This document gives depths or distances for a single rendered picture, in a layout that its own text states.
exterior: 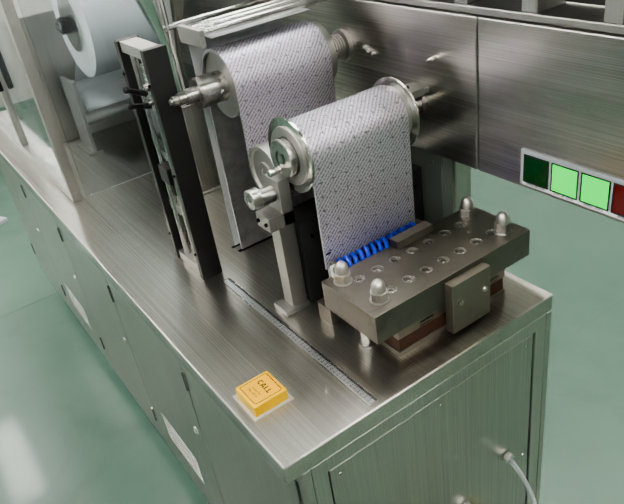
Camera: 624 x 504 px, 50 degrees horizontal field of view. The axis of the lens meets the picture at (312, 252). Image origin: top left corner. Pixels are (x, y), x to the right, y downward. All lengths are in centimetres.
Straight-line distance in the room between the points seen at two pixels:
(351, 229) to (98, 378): 179
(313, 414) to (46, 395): 188
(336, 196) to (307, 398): 38
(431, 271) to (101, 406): 178
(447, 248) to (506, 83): 33
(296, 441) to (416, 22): 82
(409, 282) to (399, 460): 34
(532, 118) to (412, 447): 64
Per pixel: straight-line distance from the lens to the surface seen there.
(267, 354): 134
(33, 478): 264
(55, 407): 287
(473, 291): 130
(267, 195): 129
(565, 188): 125
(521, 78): 124
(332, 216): 129
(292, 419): 120
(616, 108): 115
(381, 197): 135
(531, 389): 157
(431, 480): 146
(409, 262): 131
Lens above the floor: 175
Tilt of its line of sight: 32 degrees down
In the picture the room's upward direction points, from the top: 9 degrees counter-clockwise
